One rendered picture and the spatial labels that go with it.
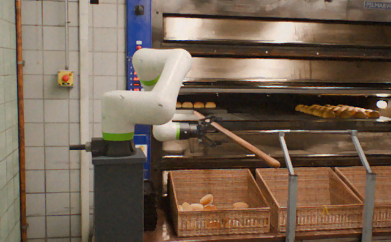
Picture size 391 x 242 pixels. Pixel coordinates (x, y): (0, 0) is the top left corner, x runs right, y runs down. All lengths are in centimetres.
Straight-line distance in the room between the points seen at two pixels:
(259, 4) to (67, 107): 144
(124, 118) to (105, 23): 127
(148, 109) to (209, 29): 137
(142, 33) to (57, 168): 103
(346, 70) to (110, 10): 168
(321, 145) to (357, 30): 85
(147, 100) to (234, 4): 149
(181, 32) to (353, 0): 124
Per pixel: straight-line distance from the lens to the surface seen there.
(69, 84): 277
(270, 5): 303
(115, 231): 174
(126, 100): 164
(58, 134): 289
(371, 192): 274
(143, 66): 200
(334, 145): 324
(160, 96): 162
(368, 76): 330
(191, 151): 290
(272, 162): 165
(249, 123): 297
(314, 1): 315
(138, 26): 280
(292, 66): 306
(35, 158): 294
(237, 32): 293
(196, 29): 287
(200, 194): 292
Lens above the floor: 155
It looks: 6 degrees down
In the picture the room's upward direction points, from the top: 1 degrees clockwise
